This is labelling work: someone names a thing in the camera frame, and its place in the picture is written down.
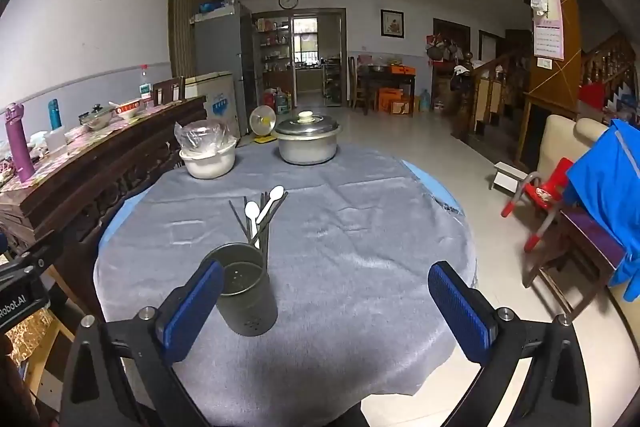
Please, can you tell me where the grey refrigerator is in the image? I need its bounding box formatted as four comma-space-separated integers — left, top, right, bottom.
192, 4, 256, 132

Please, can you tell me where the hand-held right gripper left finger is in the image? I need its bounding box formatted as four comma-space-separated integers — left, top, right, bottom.
60, 259, 226, 427

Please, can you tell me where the gold patterned cloth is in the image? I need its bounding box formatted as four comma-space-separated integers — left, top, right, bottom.
4, 306, 57, 360

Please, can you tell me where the teal water bottle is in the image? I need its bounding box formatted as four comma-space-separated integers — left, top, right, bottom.
47, 99, 64, 132

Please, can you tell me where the white chest freezer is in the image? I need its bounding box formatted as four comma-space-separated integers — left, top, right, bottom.
184, 72, 241, 138

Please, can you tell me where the blue round table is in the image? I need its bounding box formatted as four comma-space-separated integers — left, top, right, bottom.
97, 158, 463, 258

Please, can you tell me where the red and white bowl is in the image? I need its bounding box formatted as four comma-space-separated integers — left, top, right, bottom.
112, 99, 144, 120

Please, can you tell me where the pink wall calendar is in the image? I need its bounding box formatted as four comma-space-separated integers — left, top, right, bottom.
532, 0, 566, 62

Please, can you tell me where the small floor fan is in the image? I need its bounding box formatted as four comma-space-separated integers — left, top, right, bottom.
249, 105, 279, 144

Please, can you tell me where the clear bottle with red cap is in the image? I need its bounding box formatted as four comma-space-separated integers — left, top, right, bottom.
139, 64, 154, 102

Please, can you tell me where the red child chair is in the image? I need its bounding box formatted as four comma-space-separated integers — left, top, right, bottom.
501, 157, 577, 254

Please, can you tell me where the grey tablecloth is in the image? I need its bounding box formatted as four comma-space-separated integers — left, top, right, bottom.
92, 142, 478, 413

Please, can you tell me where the kitchen shelf cabinet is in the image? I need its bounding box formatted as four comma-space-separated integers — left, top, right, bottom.
252, 12, 294, 108

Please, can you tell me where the glass-lidded pot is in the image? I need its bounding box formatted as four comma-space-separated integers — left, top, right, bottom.
80, 104, 119, 130

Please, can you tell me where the orange cardboard box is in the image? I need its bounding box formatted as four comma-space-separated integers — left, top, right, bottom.
377, 87, 406, 114

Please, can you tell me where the white step stool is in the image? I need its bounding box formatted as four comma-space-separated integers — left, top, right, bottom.
490, 161, 531, 190

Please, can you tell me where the wooden dining chair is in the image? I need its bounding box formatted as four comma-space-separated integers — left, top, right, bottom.
152, 76, 186, 106

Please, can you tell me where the framed wall picture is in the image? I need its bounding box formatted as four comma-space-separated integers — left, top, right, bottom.
380, 9, 405, 38

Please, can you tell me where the purple water bottle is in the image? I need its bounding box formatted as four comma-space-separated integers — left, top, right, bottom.
4, 103, 36, 184

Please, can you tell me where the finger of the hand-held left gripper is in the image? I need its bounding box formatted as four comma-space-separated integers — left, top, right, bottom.
0, 245, 57, 289

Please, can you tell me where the dark wooden sideboard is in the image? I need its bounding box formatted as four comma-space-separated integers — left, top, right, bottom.
0, 96, 209, 313

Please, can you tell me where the dark wooden side table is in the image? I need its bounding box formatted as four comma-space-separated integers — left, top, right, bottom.
356, 66, 417, 116

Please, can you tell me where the brown curtain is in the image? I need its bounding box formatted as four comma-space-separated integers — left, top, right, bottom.
167, 0, 220, 80

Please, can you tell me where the white plastic container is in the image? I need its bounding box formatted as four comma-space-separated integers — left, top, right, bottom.
44, 127, 69, 154

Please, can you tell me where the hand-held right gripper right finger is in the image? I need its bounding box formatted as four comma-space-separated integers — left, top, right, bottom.
427, 261, 593, 427

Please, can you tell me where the aluminium pot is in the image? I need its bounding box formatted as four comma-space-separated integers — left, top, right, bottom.
276, 129, 342, 166

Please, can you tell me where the aluminium pot lid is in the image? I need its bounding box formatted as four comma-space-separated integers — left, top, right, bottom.
273, 110, 344, 138

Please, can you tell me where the grey metal utensil holder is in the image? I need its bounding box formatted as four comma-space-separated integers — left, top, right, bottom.
200, 243, 279, 337

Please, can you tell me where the blue jacket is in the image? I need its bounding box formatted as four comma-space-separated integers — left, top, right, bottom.
565, 119, 640, 303

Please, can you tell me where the dark wooden stool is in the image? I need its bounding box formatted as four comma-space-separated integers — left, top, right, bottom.
522, 202, 629, 319

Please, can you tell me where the white plastic spoon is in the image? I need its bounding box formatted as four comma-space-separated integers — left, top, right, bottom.
256, 185, 286, 226
244, 201, 262, 250

